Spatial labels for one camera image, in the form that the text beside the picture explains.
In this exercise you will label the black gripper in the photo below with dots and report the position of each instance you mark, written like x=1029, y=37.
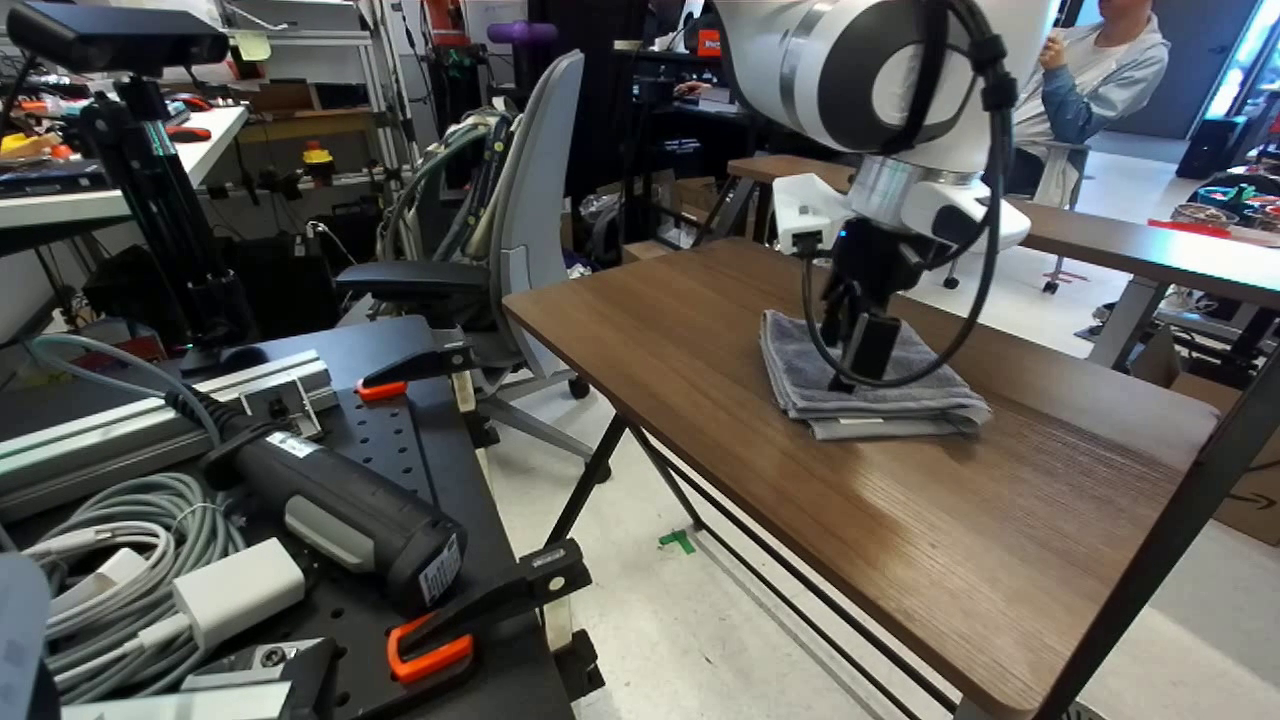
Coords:
x=881, y=275

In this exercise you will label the grey towel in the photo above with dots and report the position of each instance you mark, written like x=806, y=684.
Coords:
x=812, y=380

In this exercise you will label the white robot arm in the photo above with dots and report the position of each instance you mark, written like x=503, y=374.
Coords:
x=803, y=65

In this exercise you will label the white box device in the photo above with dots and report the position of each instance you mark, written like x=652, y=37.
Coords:
x=806, y=213

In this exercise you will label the wooden background table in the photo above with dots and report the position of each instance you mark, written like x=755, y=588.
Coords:
x=1147, y=254

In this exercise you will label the grey office chair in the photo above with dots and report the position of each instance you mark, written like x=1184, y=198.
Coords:
x=533, y=225

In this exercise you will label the person in grey sweater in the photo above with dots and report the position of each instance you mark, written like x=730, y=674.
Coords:
x=1105, y=73

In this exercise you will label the brown wooden table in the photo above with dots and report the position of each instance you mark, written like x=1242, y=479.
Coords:
x=1174, y=533

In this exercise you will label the black perforated work table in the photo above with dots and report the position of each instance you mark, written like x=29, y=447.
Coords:
x=403, y=454

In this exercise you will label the black handheld cylindrical device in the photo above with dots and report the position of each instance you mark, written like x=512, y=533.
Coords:
x=353, y=523

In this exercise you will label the white power adapter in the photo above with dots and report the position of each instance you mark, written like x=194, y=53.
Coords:
x=241, y=595

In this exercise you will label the white cluttered desk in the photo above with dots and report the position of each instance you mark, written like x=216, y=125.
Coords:
x=83, y=201

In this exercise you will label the small silver metal bracket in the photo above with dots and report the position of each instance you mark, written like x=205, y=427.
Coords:
x=296, y=412

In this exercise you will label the black camera stand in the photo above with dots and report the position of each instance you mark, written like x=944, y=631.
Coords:
x=165, y=225

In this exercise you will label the silver aluminium extrusion rail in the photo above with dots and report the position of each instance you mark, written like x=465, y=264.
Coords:
x=121, y=427

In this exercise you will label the black camera on stand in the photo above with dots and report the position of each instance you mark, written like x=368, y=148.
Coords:
x=115, y=33

